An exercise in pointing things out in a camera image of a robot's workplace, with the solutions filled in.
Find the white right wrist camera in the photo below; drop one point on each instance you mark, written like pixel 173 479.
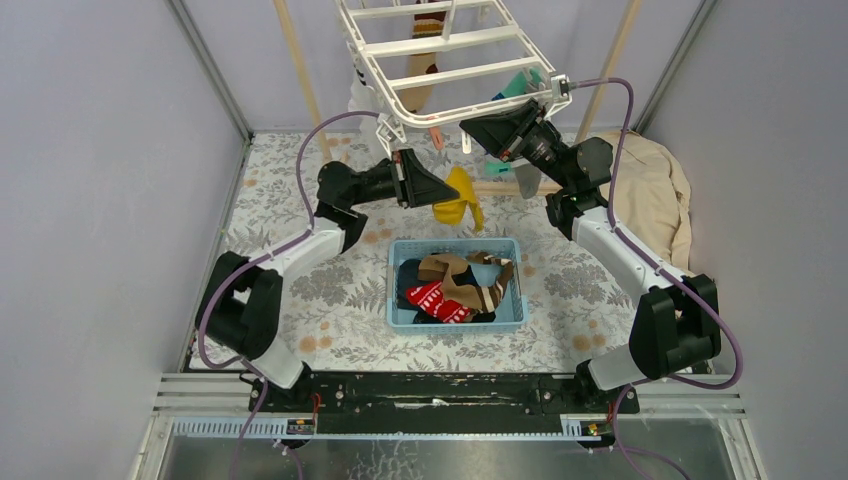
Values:
pixel 551 92

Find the brown white striped sock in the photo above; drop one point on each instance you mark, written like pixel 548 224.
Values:
pixel 500 275

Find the floral table mat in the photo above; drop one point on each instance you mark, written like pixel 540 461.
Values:
pixel 335 316

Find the light blue plastic basket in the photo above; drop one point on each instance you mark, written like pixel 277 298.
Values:
pixel 510 315

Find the teal patterned sock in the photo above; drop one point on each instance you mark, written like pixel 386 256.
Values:
pixel 527 81

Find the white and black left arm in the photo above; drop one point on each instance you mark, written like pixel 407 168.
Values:
pixel 241 305

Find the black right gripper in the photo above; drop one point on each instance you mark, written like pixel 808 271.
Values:
pixel 506 136

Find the wooden drying rack frame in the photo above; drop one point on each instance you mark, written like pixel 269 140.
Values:
pixel 484 188

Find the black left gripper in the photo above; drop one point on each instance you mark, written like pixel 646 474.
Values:
pixel 412 183

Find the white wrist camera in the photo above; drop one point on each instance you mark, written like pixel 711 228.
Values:
pixel 551 92
pixel 390 133

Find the red white dotted sock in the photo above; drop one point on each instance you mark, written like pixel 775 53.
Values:
pixel 431 300

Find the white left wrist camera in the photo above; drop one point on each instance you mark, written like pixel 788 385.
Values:
pixel 390 133

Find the brown tan sock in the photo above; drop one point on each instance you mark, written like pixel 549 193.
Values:
pixel 453 272

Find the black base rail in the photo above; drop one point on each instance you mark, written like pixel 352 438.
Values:
pixel 363 403

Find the navy blue sock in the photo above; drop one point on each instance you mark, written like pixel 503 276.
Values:
pixel 406 279

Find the beige cloth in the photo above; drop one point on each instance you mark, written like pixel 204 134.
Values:
pixel 652 198

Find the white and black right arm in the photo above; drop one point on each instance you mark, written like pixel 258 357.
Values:
pixel 673 327

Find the yellow sock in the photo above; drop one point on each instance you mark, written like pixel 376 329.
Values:
pixel 452 212

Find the white black striped sock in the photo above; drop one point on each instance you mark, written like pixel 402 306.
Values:
pixel 363 98

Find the white plastic clip hanger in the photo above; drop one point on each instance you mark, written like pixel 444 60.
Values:
pixel 438 63

